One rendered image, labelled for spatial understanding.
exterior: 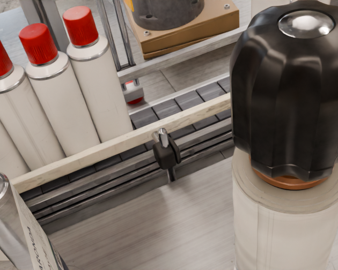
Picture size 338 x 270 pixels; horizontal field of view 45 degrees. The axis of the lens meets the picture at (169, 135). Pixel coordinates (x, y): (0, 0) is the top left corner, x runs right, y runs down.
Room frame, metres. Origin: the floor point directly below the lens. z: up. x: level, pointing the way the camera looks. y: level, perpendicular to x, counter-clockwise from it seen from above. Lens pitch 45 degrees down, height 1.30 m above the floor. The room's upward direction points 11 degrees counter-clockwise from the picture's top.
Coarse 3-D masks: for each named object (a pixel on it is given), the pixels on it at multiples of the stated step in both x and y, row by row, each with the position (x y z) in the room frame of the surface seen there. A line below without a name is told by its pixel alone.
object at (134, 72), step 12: (336, 0) 0.57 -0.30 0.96; (216, 36) 0.52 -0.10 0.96; (228, 36) 0.52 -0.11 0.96; (192, 48) 0.50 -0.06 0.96; (204, 48) 0.51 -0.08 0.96; (216, 48) 0.51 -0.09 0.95; (156, 60) 0.49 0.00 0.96; (168, 60) 0.49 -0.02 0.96; (180, 60) 0.49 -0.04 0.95; (120, 72) 0.48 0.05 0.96; (132, 72) 0.48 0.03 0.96; (144, 72) 0.48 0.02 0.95
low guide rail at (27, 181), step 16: (224, 96) 0.44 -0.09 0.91; (192, 112) 0.42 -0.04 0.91; (208, 112) 0.42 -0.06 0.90; (144, 128) 0.41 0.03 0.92; (176, 128) 0.41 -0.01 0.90; (112, 144) 0.39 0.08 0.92; (128, 144) 0.39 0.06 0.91; (64, 160) 0.38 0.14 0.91; (80, 160) 0.37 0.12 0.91; (96, 160) 0.38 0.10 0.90; (32, 176) 0.36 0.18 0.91; (48, 176) 0.36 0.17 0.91
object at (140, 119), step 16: (224, 80) 0.52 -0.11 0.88; (192, 96) 0.49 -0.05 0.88; (208, 96) 0.49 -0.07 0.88; (144, 112) 0.48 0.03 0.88; (160, 112) 0.47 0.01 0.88; (176, 112) 0.46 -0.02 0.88; (224, 112) 0.44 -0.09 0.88; (192, 128) 0.42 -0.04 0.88; (144, 144) 0.41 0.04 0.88; (112, 160) 0.39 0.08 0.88; (64, 176) 0.38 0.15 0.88; (80, 176) 0.37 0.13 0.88; (32, 192) 0.36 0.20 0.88
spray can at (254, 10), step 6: (252, 0) 0.50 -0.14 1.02; (258, 0) 0.49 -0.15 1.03; (264, 0) 0.48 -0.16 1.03; (270, 0) 0.48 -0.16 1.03; (276, 0) 0.47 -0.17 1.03; (282, 0) 0.48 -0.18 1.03; (288, 0) 0.48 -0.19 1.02; (252, 6) 0.50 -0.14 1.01; (258, 6) 0.49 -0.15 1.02; (264, 6) 0.48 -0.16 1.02; (252, 12) 0.50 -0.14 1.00; (258, 12) 0.49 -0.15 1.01
